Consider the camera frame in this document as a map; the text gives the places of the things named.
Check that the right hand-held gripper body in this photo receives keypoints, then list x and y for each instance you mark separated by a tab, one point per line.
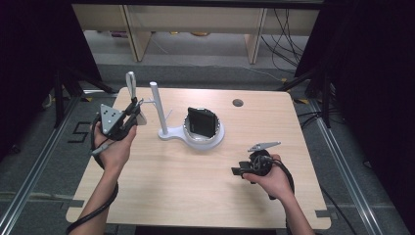
261	163

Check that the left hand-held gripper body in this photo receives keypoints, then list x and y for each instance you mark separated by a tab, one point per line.
112	122

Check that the white hook stand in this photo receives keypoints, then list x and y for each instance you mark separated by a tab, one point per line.
157	104

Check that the silver dish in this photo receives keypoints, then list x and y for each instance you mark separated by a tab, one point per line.
199	138

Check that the black wallet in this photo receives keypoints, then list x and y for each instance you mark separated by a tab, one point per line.
201	122

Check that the person's right hand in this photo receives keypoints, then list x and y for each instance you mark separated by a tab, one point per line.
277	182

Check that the person's left hand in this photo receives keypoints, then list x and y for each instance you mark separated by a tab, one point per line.
114	153

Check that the black metal stand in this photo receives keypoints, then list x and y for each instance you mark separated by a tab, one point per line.
324	94
60	94

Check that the light wooden desk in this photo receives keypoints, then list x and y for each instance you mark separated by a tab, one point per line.
195	19

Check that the black curtain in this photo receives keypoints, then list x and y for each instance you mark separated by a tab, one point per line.
32	49
375	65

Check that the aluminium floor rail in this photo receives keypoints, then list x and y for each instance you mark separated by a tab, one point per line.
36	166
342	160

